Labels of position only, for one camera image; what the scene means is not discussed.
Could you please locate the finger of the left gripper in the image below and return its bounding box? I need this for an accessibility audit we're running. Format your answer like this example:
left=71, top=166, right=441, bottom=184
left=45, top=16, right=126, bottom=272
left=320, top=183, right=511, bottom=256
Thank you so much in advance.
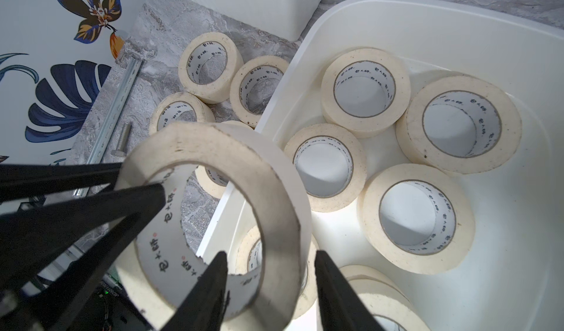
left=1, top=163, right=122, bottom=201
left=1, top=184, right=166, bottom=330

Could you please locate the cream masking tape roll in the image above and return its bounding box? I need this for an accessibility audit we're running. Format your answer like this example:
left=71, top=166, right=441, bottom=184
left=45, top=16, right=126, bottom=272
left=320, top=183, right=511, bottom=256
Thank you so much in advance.
left=148, top=92, right=215, bottom=135
left=178, top=32, right=243, bottom=104
left=396, top=75, right=522, bottom=176
left=320, top=48, right=411, bottom=139
left=340, top=265, right=430, bottom=331
left=115, top=122, right=312, bottom=330
left=284, top=123, right=367, bottom=213
left=193, top=120, right=254, bottom=200
left=358, top=164, right=475, bottom=275
left=230, top=56, right=289, bottom=128

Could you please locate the white plastic storage tray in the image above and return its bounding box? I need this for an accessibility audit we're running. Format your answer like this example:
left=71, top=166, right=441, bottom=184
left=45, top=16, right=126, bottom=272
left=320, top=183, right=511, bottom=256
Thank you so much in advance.
left=258, top=0, right=563, bottom=330

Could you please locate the metal bolt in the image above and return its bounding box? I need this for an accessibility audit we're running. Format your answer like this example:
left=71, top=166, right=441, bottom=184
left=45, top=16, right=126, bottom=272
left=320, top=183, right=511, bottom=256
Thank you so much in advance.
left=111, top=122, right=132, bottom=157

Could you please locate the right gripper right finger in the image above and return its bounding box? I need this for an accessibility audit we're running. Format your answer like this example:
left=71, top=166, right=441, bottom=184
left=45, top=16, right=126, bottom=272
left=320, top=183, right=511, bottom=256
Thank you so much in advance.
left=314, top=250, right=383, bottom=330

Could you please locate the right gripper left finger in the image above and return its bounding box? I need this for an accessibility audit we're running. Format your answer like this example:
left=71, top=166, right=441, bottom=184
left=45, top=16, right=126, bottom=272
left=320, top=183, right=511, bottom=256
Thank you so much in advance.
left=162, top=251, right=228, bottom=330

